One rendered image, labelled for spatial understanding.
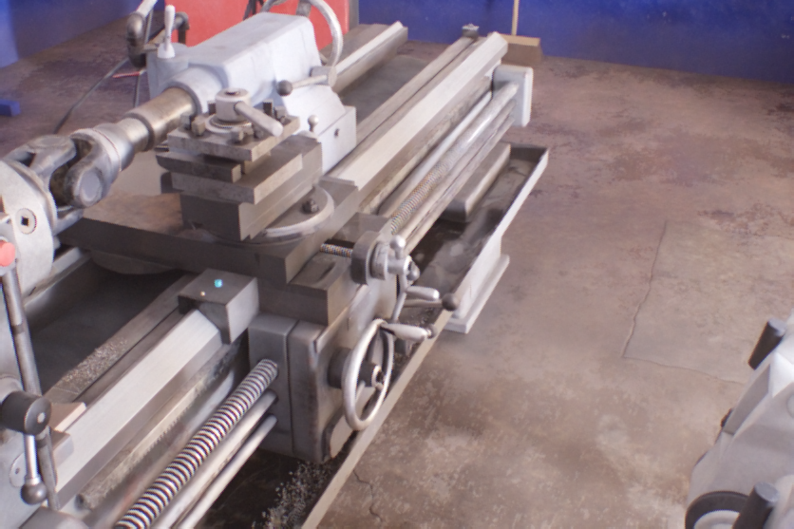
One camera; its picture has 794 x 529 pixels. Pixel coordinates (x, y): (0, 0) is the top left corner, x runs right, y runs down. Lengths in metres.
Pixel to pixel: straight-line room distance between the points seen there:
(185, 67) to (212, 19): 2.80
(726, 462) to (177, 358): 0.88
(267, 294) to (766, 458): 0.87
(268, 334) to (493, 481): 1.05
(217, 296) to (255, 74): 0.54
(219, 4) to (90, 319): 2.96
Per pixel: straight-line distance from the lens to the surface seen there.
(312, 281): 1.74
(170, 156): 1.73
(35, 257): 1.48
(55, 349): 1.92
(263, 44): 2.09
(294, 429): 1.86
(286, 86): 2.03
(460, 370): 3.02
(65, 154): 1.63
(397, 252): 1.78
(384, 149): 2.36
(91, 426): 1.52
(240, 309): 1.74
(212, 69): 1.98
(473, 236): 2.90
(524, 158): 3.42
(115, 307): 2.02
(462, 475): 2.65
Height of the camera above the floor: 1.76
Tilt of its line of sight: 27 degrees down
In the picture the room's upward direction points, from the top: straight up
